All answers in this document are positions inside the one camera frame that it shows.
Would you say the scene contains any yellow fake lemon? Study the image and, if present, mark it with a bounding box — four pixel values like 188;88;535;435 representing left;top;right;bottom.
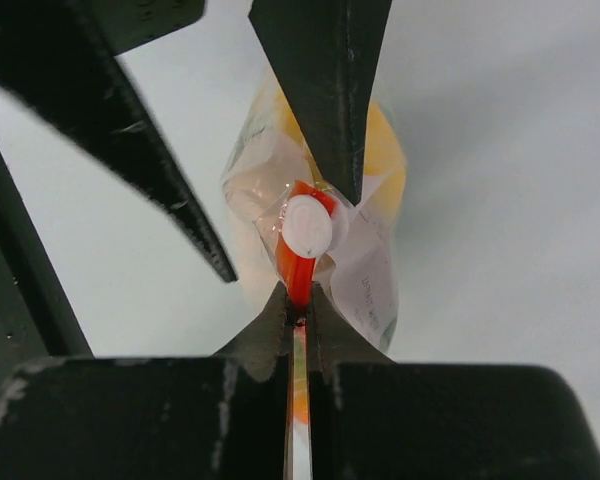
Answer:
275;89;407;226

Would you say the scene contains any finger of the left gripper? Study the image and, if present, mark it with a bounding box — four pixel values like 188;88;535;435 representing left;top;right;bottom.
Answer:
249;0;391;205

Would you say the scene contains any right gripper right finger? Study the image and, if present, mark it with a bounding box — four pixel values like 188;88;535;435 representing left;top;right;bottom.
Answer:
307;286;600;479

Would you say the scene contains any clear zip top bag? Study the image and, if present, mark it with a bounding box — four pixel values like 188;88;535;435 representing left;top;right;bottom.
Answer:
221;71;399;352

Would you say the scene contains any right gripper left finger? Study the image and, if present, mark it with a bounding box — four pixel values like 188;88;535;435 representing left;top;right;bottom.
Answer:
0;285;290;479

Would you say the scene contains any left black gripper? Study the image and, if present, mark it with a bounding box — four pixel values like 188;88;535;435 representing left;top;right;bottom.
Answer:
0;1;237;356

